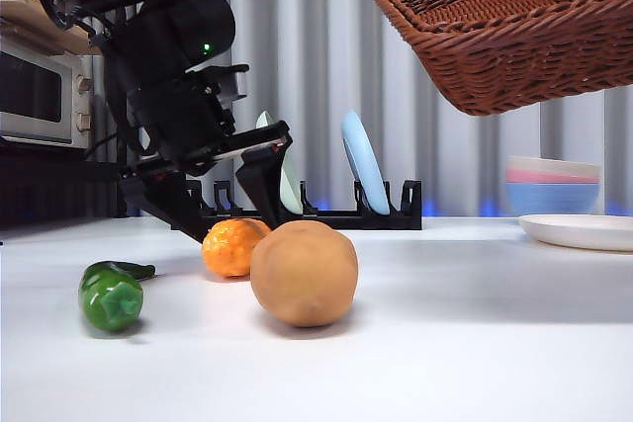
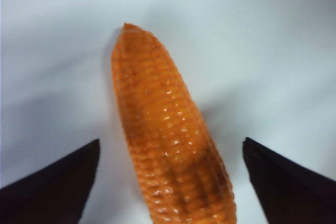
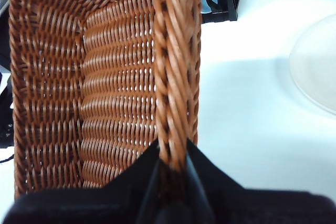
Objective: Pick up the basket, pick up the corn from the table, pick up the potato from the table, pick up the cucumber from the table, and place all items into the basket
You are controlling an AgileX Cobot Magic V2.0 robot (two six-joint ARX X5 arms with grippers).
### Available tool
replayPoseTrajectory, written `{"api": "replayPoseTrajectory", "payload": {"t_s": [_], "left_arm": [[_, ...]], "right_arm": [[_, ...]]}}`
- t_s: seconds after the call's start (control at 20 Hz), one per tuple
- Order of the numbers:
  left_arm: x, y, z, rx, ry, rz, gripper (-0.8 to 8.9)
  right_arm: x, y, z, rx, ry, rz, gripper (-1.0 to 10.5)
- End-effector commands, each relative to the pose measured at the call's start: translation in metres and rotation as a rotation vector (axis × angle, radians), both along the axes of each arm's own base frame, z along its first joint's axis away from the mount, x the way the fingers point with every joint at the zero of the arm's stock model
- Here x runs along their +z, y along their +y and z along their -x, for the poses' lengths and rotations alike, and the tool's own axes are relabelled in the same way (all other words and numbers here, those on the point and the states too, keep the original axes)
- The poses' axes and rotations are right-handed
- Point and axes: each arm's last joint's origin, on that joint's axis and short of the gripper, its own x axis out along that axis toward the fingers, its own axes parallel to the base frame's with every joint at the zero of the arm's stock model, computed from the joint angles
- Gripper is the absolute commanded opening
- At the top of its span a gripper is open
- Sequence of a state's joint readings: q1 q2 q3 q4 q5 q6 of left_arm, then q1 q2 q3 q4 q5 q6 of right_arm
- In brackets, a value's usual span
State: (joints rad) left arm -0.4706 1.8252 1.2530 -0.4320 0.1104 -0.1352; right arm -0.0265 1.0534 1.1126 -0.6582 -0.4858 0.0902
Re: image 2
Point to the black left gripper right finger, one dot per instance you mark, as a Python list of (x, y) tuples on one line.
[(288, 190)]

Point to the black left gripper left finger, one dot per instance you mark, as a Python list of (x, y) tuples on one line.
[(52, 187)]

